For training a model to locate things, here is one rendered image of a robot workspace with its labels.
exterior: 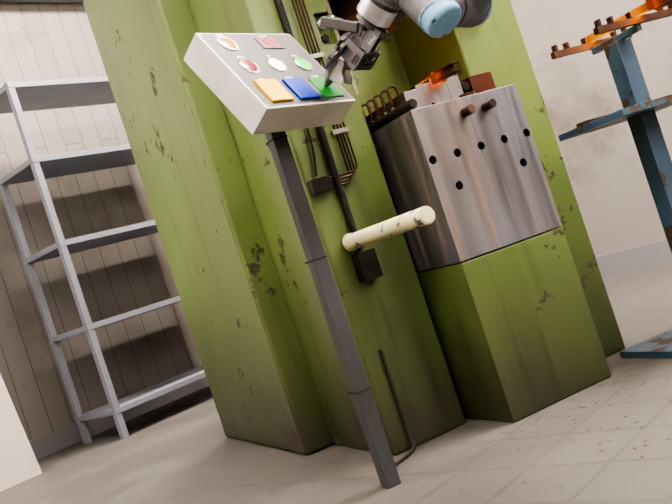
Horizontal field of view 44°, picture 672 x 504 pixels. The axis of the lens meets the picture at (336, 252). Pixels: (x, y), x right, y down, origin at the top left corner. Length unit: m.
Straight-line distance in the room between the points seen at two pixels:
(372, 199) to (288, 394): 0.73
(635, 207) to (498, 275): 2.54
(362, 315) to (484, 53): 0.97
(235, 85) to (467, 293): 0.88
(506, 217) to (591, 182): 2.52
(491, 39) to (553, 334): 0.99
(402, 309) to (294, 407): 0.56
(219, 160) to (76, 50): 3.56
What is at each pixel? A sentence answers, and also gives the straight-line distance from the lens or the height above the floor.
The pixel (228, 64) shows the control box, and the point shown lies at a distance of 1.98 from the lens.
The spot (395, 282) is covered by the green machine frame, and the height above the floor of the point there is 0.47.
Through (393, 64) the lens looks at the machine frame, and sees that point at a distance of 3.00.
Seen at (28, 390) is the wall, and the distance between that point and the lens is 5.37.
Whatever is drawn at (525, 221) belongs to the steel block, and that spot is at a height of 0.52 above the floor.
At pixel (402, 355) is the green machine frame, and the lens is 2.42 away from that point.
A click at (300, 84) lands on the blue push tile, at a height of 1.02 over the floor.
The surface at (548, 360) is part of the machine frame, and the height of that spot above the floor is 0.12.
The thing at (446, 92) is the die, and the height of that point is 0.95.
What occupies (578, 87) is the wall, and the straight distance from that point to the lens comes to 4.89.
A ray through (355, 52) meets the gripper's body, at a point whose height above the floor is 1.04.
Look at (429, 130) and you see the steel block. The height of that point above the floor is 0.85.
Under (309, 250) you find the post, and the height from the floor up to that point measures 0.63.
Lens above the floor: 0.60
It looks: level
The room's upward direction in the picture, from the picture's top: 18 degrees counter-clockwise
